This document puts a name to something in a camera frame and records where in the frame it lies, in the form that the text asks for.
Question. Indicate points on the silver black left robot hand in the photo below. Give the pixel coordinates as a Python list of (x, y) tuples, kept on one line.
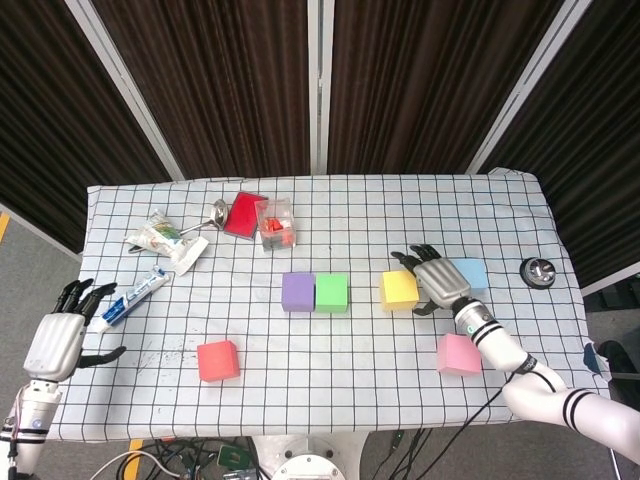
[(52, 345)]

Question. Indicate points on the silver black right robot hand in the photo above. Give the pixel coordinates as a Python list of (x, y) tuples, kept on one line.
[(442, 282)]

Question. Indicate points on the yellow foam cube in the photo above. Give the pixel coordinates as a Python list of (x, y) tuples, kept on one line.
[(397, 292)]

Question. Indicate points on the pink foam cube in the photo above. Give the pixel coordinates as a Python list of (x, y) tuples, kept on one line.
[(457, 357)]

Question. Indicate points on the green foam cube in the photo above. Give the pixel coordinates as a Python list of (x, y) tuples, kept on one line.
[(331, 295)]

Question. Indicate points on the purple foam cube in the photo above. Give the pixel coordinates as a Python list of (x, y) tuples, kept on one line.
[(298, 292)]

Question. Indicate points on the red foam cube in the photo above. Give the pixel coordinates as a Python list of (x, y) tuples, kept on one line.
[(218, 361)]

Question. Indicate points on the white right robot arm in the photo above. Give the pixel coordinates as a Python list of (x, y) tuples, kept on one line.
[(500, 345)]

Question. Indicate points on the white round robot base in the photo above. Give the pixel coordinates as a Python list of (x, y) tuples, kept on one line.
[(310, 455)]

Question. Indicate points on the light blue foam cube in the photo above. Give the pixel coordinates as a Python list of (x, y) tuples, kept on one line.
[(475, 275)]

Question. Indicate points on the white blue toothpaste tube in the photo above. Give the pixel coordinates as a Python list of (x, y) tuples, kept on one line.
[(130, 300)]

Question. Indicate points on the crumpled white snack bag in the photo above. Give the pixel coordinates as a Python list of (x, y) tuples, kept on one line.
[(165, 240)]

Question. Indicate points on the blue cloth object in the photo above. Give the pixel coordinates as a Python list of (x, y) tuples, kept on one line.
[(592, 357)]

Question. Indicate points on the clear plastic box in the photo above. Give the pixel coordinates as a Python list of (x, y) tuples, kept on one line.
[(275, 210)]

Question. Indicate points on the black bulky object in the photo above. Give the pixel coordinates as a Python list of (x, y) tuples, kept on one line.
[(620, 357)]

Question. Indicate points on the green circuit board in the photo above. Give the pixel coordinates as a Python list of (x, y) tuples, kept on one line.
[(232, 455)]

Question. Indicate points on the red ink pad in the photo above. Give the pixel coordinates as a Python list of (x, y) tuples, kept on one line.
[(240, 215)]

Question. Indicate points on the metal spoon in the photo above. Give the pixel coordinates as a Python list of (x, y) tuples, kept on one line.
[(220, 212)]

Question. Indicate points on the white partition frame post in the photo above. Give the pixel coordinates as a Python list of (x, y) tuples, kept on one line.
[(320, 85), (125, 85), (530, 85)]

